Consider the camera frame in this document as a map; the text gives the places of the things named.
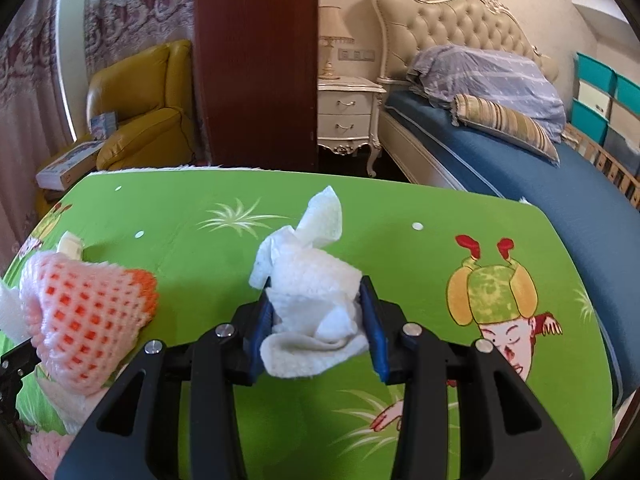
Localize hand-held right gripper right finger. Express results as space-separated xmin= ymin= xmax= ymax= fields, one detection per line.
xmin=357 ymin=275 xmax=586 ymax=480

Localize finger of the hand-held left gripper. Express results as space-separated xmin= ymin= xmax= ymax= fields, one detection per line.
xmin=0 ymin=337 xmax=42 ymax=423

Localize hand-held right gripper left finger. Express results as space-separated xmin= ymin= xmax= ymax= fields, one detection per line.
xmin=54 ymin=290 xmax=276 ymax=480

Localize white tissue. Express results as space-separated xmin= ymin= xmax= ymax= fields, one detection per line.
xmin=248 ymin=185 xmax=371 ymax=380

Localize pink foam fruit net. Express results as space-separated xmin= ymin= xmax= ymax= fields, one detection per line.
xmin=19 ymin=251 xmax=160 ymax=395
xmin=27 ymin=427 xmax=76 ymax=480

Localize small cream foam piece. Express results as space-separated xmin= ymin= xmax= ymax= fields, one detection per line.
xmin=56 ymin=231 xmax=85 ymax=261

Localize green cartoon printed cloth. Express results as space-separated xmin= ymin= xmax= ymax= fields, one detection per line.
xmin=0 ymin=166 xmax=616 ymax=480

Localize flat white box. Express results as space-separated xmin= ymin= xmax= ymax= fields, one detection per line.
xmin=36 ymin=139 xmax=108 ymax=192

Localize white nightstand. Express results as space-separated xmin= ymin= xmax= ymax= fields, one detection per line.
xmin=317 ymin=76 xmax=387 ymax=177

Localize striped pillow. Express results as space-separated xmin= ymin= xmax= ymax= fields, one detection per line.
xmin=450 ymin=92 xmax=561 ymax=163

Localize small blue box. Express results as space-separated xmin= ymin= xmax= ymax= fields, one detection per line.
xmin=89 ymin=112 xmax=118 ymax=138

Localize dark brown wooden panel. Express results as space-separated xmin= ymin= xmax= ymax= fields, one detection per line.
xmin=192 ymin=0 xmax=321 ymax=168

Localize yellow leather armchair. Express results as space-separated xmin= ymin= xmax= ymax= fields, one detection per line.
xmin=85 ymin=40 xmax=196 ymax=171

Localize blue-grey quilt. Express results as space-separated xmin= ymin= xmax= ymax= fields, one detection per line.
xmin=406 ymin=44 xmax=568 ymax=143

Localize beige table lamp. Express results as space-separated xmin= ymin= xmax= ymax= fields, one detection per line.
xmin=318 ymin=5 xmax=356 ymax=81

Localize beige tufted headboard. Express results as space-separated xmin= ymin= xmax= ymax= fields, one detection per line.
xmin=372 ymin=0 xmax=560 ymax=86

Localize stack of storage boxes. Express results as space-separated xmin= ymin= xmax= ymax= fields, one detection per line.
xmin=570 ymin=51 xmax=640 ymax=158

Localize wooden crib rail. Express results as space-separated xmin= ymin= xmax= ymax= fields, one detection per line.
xmin=562 ymin=122 xmax=640 ymax=211

